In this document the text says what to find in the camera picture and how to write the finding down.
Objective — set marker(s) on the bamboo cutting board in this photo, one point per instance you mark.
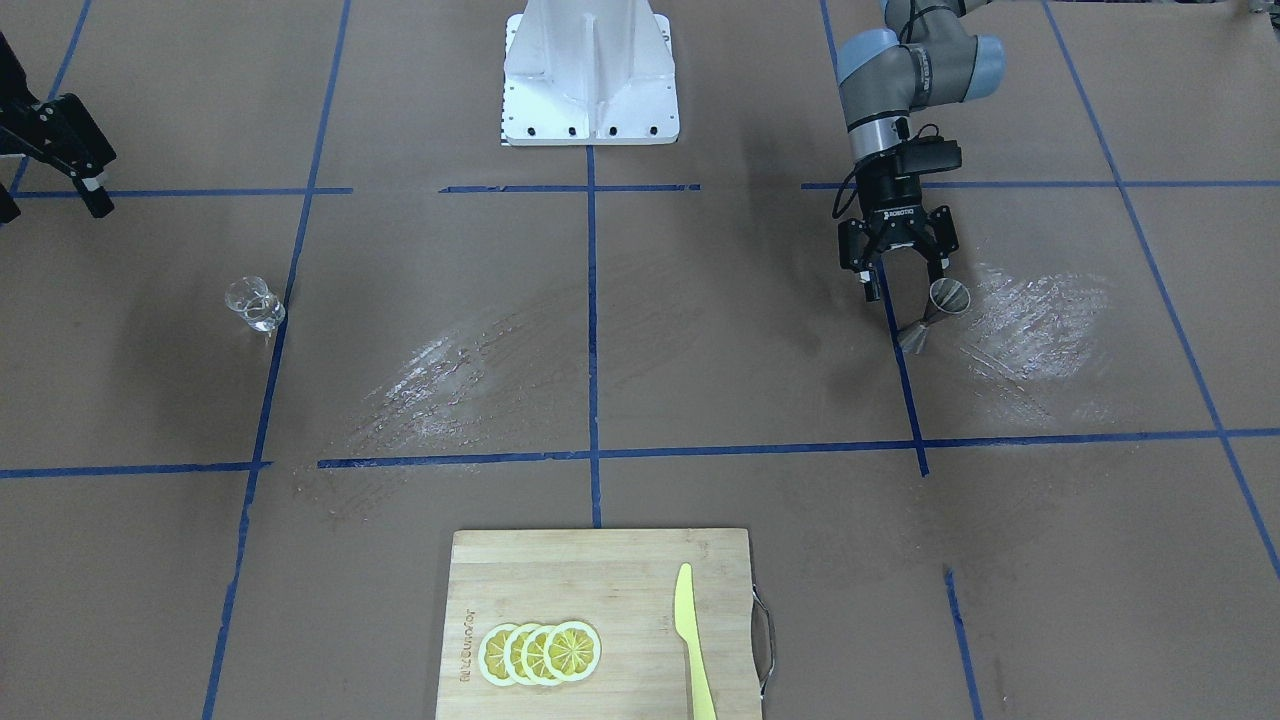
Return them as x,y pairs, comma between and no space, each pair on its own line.
508,588

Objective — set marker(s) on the small glass beaker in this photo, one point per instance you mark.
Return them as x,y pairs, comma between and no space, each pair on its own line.
252,300

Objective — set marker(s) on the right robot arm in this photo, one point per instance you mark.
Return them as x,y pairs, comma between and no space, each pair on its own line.
14,82

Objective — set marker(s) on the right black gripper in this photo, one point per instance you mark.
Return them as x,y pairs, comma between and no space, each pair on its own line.
52,128

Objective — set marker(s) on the yellow plastic knife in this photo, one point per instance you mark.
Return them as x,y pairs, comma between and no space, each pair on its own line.
685,615

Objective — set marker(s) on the front lemon slice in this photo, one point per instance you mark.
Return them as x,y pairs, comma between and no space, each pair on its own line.
572,651

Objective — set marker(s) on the steel double jigger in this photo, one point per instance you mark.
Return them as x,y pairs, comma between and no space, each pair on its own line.
946,299

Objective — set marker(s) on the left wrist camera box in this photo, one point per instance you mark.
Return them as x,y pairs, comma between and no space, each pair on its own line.
926,156

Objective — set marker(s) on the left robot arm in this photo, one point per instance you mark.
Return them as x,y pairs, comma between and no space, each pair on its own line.
922,57

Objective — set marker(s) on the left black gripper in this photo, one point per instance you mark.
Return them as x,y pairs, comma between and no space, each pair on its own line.
890,192

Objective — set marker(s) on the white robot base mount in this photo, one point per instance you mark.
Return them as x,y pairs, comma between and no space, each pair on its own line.
579,73

